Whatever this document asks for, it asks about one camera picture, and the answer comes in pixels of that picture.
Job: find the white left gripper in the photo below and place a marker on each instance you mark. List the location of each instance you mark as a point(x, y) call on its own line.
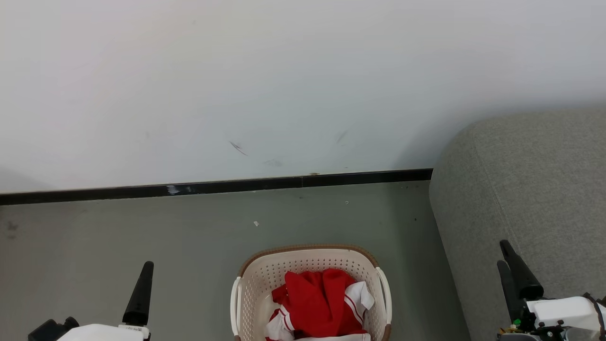
point(102, 333)

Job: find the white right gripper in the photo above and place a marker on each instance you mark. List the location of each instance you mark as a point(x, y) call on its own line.
point(563, 312)

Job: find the grey fabric sofa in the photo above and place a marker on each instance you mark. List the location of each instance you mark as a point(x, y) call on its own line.
point(544, 189)

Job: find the cream perforated laundry basket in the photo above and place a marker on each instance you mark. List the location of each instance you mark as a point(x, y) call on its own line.
point(265, 279)

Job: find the black baseboard strip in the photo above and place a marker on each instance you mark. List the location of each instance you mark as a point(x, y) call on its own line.
point(236, 185)

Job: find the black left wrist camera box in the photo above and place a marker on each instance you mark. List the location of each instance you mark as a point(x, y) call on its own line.
point(49, 330)

